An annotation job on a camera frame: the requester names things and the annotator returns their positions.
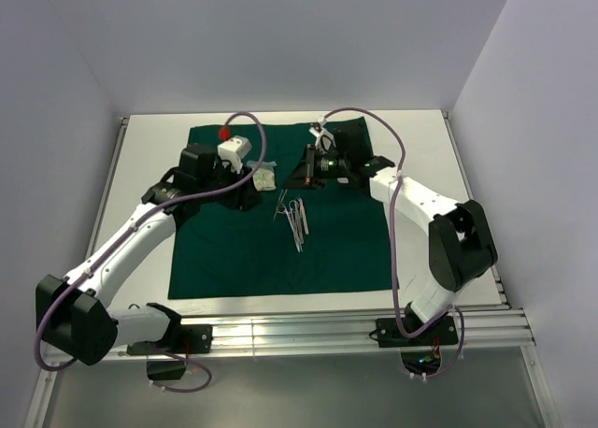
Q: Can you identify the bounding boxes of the aluminium front frame rail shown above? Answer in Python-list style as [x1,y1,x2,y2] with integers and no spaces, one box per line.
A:
[44,308,536,362]

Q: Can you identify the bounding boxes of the aluminium table edge rail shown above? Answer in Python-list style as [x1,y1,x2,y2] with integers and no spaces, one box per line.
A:
[83,116,130,263]

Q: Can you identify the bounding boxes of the steel tweezers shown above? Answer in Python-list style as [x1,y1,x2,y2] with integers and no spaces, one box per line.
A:
[297,197,309,235]

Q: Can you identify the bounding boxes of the green white gauze bag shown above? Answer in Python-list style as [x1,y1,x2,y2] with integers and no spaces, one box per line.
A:
[252,162,278,192]

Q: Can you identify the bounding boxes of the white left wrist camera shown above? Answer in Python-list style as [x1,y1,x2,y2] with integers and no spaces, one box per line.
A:
[217,126,252,174]

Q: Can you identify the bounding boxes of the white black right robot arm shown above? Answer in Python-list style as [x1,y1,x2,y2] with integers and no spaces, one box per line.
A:
[284,119,498,339]

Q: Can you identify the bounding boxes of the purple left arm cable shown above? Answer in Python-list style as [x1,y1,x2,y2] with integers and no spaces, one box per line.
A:
[35,110,268,393]

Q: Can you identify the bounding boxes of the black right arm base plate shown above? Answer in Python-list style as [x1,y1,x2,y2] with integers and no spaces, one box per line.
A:
[368,315,459,349]

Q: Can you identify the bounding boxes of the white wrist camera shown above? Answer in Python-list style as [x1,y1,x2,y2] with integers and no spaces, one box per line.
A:
[309,116,335,153]
[217,126,252,174]

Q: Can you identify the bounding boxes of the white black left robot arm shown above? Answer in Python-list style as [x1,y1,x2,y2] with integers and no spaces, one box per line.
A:
[36,136,262,365]

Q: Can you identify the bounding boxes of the thin steel forceps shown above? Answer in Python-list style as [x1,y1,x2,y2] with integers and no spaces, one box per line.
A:
[272,189,288,221]

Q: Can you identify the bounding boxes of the dark green surgical cloth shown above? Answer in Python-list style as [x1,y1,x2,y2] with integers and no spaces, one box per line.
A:
[166,118,401,301]

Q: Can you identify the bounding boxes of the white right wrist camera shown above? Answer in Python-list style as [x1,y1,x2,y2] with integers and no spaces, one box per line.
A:
[309,116,335,153]

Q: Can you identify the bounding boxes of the steel surgical scissors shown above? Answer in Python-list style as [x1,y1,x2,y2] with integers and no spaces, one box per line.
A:
[278,204,302,252]

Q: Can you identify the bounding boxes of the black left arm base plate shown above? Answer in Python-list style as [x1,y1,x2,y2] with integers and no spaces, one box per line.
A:
[126,324,213,356]

